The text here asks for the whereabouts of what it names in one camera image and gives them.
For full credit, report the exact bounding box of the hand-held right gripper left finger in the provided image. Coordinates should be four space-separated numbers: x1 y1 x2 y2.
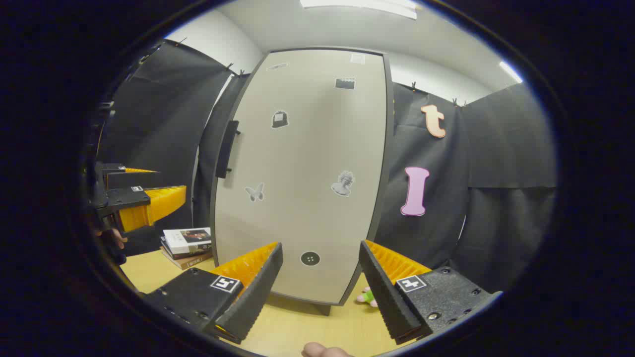
143 241 284 345

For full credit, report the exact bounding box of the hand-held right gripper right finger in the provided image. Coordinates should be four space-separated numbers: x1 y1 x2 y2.
358 240 503 346

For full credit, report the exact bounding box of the black cabinet door handle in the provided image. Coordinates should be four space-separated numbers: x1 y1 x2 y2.
215 120 241 179

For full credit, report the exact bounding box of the grey cabinet door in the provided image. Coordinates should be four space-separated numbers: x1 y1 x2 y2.
210 48 394 306

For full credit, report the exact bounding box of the green and pink plush toy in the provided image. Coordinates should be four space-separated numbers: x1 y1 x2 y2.
356 286 380 308

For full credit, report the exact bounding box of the white cover book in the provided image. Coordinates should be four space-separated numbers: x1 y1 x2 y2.
163 227 213 254

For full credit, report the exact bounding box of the brown cover book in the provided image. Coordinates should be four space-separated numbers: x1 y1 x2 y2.
161 247 215 271

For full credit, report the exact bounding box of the dark cover book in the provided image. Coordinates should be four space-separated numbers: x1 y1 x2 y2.
159 236 214 260

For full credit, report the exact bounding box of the black backdrop cloth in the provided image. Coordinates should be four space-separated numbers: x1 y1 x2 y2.
97 40 559 293

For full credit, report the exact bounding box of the small ceiling light panel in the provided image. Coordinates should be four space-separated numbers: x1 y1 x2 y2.
499 60 524 84

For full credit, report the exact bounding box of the long ceiling light panel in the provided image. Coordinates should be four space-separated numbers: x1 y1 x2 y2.
299 0 418 20

